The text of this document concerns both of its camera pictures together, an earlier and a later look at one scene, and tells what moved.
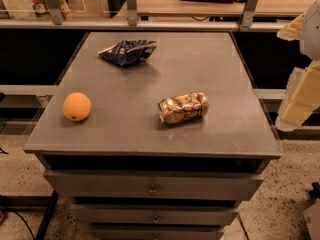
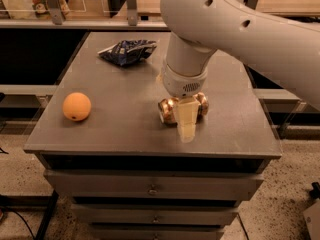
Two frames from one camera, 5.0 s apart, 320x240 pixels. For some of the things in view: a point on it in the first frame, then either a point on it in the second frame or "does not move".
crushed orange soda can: x=184 y=107 does not move
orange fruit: x=76 y=106 does not move
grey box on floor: x=312 y=219 does not move
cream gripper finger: x=302 y=97 to x=187 y=109
